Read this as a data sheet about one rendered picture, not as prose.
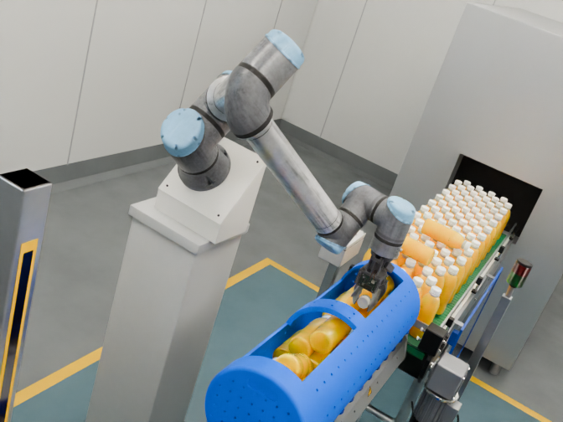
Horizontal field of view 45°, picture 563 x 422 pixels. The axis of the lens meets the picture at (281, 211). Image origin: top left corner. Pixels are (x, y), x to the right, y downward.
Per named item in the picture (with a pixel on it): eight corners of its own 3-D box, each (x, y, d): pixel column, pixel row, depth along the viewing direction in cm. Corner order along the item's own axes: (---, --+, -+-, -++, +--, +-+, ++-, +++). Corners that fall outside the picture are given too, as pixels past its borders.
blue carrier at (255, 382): (193, 437, 173) (217, 346, 162) (333, 313, 247) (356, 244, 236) (287, 498, 163) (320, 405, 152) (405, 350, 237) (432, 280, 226)
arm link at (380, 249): (380, 228, 209) (408, 243, 205) (374, 242, 211) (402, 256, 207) (369, 236, 201) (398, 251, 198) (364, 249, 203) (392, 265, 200)
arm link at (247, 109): (221, 105, 158) (344, 264, 201) (256, 67, 160) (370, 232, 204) (196, 95, 166) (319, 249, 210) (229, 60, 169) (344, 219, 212)
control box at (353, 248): (317, 256, 271) (325, 234, 267) (338, 243, 288) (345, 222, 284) (338, 268, 268) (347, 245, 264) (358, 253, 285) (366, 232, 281)
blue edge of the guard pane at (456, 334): (404, 419, 284) (451, 324, 264) (453, 343, 352) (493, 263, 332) (415, 426, 283) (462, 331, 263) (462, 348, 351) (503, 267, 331)
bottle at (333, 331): (328, 358, 188) (354, 332, 204) (335, 337, 186) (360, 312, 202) (307, 347, 191) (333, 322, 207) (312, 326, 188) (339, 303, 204)
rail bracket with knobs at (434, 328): (410, 348, 250) (420, 326, 246) (416, 340, 256) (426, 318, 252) (435, 362, 247) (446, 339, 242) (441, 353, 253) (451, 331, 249)
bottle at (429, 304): (418, 326, 264) (436, 287, 257) (428, 338, 259) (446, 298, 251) (404, 326, 261) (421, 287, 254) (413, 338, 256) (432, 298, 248)
